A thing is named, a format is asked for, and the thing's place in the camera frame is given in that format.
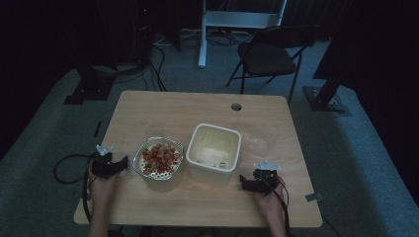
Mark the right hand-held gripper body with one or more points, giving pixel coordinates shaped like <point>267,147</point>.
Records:
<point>265,179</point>

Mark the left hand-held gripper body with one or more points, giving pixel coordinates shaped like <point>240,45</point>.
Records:
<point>100,163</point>

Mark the person's left hand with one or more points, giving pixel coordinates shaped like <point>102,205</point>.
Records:
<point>102,188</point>

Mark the person's right hand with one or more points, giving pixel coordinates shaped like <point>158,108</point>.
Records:
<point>274,199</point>

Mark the perforated metal bowl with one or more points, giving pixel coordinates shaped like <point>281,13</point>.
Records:
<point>139,164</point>

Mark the black tape strip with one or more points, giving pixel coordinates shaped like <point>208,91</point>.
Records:
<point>98,129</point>

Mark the clear plastic lid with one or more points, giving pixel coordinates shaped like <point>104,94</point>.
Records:
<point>255,144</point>

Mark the white square container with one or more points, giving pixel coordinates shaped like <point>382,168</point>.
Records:
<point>210,173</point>

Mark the white bits in container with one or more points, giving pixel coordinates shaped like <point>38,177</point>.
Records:
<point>212,162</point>

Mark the red and tan food pieces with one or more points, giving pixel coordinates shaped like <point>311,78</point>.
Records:
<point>161,158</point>

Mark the grey tape strip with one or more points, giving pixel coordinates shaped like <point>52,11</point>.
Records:
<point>313,197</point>

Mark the black metal stand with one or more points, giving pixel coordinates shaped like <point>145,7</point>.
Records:
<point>324,97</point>
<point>90,86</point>

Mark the black folding chair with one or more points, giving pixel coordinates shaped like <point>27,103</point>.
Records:
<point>270,59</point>

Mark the white desk frame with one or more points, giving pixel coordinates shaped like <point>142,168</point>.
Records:
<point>237,19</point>

